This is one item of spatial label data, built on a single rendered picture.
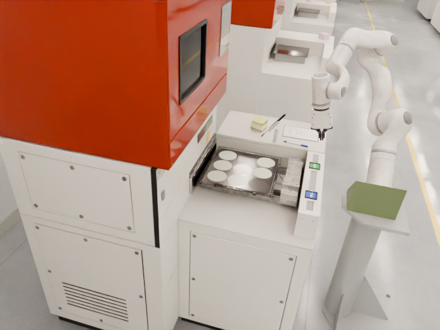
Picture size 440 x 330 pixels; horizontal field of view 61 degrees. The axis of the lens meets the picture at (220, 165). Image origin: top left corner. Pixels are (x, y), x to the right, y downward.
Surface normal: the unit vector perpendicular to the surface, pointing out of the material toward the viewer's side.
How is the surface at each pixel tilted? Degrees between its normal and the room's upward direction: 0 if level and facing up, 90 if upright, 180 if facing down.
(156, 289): 90
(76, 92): 90
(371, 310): 90
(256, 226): 0
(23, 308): 0
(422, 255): 0
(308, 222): 90
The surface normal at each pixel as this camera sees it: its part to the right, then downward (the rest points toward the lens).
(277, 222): 0.05, -0.84
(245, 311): -0.26, 0.51
